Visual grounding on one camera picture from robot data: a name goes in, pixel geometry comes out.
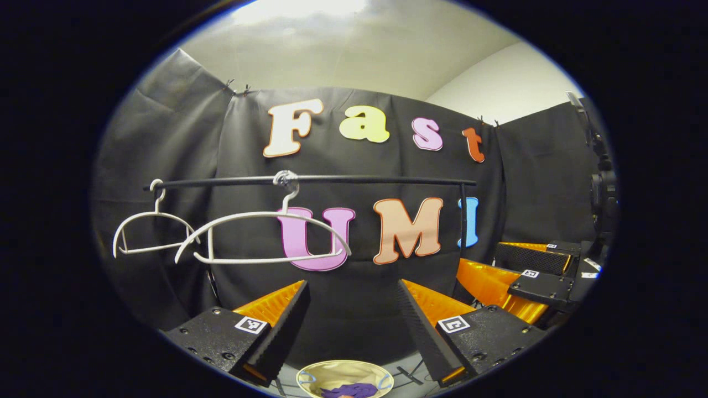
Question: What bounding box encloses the small black floor object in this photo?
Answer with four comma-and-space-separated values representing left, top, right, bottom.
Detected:
395, 365, 424, 386

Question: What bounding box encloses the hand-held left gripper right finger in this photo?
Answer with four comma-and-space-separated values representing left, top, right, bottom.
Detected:
398, 279, 549, 387

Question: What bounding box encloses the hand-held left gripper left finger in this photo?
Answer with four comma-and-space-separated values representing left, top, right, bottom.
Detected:
165, 280, 311, 387

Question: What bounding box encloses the white clothes hanger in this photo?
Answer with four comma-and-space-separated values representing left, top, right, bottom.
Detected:
112, 179, 201, 259
174, 170, 353, 265

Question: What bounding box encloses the purple corduroy shirt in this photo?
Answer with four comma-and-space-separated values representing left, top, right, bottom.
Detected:
320, 383, 380, 398

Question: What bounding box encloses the black clothes rail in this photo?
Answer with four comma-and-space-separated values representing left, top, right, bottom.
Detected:
144, 174, 478, 261

